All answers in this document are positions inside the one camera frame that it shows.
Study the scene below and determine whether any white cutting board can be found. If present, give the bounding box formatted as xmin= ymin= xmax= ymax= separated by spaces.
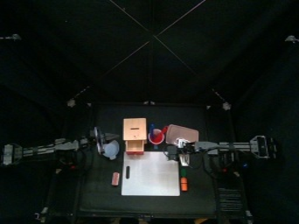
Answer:
xmin=121 ymin=150 xmax=183 ymax=197

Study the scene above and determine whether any pink toy sushi roll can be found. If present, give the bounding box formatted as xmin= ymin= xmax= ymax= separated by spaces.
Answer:
xmin=111 ymin=171 xmax=122 ymax=187

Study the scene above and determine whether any wooden box with red drawer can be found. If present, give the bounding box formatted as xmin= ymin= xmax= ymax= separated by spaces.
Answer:
xmin=123 ymin=117 xmax=149 ymax=155

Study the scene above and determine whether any red plastic cup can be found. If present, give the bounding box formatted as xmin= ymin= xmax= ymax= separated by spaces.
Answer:
xmin=147 ymin=128 xmax=167 ymax=145

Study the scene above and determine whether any grey round wire stand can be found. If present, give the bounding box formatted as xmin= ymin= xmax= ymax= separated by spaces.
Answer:
xmin=93 ymin=126 xmax=109 ymax=156

